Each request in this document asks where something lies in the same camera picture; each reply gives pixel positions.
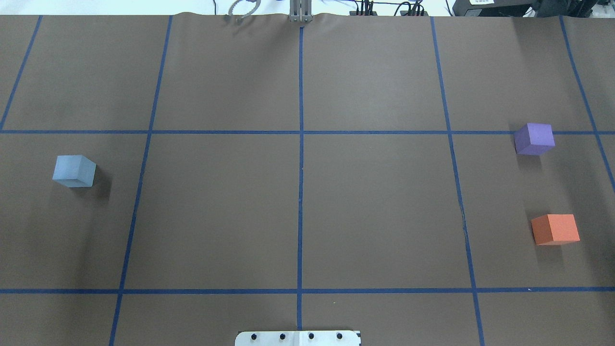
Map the light blue foam block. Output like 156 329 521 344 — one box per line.
52 155 97 188

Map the purple foam block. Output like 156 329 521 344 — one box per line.
514 123 555 156

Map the orange foam block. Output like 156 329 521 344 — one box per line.
530 214 580 246

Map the grey metal clamp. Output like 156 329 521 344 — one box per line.
225 0 262 24

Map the black equipment box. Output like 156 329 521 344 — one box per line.
450 0 614 18

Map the metal camera post bracket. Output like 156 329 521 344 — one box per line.
289 0 313 23

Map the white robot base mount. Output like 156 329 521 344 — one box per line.
234 330 362 346

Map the black cable bundle left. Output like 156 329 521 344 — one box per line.
349 0 376 17

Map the black cable bundle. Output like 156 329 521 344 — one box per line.
394 0 429 17
349 0 376 17

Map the black cable bundle right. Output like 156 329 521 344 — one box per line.
394 0 429 17

